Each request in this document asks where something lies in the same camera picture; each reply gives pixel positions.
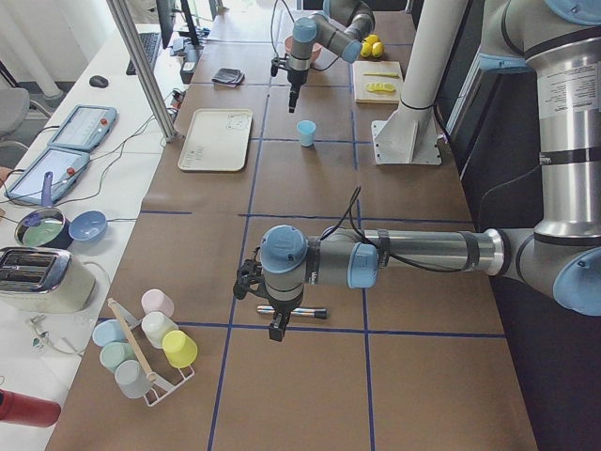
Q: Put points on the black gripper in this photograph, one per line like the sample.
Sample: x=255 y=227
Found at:
x=296 y=79
x=283 y=308

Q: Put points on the steel muddler black tip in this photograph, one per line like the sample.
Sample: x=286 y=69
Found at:
x=303 y=312

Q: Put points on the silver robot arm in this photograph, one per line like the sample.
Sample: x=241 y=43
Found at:
x=339 y=27
x=560 y=256

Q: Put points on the light blue plastic cup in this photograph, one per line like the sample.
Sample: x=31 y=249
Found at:
x=306 y=132

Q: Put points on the yellow cup on rack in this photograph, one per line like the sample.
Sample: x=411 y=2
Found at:
x=180 y=350

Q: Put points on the white cup on rack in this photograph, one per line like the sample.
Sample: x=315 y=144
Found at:
x=156 y=325

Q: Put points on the pink cup on rack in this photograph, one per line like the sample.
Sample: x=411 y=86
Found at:
x=155 y=300

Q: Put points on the white cup rack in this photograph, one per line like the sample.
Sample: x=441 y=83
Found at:
x=165 y=379

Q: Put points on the grey cup on rack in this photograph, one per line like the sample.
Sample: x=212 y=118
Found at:
x=131 y=379

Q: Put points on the green cup on rack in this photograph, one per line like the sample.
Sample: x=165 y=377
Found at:
x=113 y=354

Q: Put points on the blue cup on rack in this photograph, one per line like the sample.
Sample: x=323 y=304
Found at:
x=107 y=332

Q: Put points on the pink bowl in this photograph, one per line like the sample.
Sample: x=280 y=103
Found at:
x=316 y=50

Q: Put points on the grey purple folded cloth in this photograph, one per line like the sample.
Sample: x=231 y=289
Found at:
x=228 y=77

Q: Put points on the wooden cutting board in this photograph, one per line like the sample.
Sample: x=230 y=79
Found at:
x=359 y=81

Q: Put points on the yellow lemon slices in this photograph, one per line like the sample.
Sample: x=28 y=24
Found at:
x=380 y=87

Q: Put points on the yellow plastic knife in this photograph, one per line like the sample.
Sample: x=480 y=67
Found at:
x=394 y=75

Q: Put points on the cream bear tray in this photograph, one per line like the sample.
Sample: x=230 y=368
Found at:
x=216 y=140

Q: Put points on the black keyboard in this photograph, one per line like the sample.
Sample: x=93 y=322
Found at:
x=151 y=44

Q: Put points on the black computer mouse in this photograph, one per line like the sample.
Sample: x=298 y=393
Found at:
x=98 y=81

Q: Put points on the upper teach pendant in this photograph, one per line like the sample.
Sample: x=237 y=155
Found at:
x=85 y=127

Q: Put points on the teach pendant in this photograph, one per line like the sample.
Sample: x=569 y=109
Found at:
x=66 y=164
x=85 y=127

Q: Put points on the blue bowl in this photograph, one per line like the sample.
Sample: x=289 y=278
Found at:
x=88 y=226

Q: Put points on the lower teach pendant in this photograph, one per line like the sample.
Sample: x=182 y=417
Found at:
x=66 y=164

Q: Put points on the cream toaster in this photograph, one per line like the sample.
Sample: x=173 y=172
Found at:
x=44 y=280

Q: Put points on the blue saucepan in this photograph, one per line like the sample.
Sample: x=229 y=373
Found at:
x=47 y=226

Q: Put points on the red bottle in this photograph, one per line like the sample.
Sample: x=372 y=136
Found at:
x=29 y=411

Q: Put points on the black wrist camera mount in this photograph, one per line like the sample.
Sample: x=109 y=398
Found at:
x=278 y=63

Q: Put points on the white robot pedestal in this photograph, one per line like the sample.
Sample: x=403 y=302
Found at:
x=409 y=135

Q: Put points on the aluminium frame post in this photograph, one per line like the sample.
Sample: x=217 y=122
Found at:
x=129 y=34

